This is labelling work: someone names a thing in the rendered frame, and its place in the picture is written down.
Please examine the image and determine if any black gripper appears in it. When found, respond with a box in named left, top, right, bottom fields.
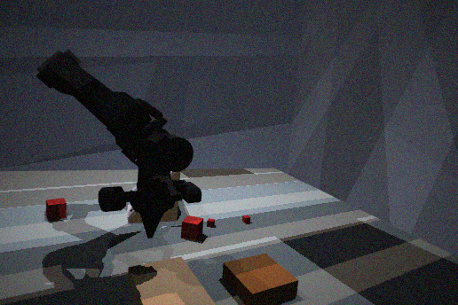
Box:
left=99, top=159, right=201, bottom=239

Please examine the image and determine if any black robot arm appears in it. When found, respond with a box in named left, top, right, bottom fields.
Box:
left=36, top=50, right=193, bottom=210

